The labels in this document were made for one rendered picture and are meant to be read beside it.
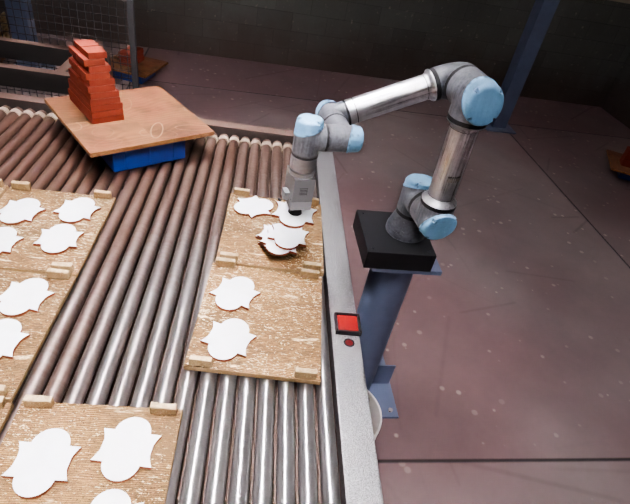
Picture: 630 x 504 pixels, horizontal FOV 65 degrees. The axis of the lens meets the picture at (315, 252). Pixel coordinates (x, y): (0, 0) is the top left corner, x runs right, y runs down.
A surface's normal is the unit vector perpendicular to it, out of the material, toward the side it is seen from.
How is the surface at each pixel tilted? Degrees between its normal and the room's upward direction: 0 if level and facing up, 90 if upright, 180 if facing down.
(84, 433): 0
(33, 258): 0
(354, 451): 0
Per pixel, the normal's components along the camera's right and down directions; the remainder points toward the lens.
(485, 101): 0.24, 0.54
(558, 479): 0.16, -0.77
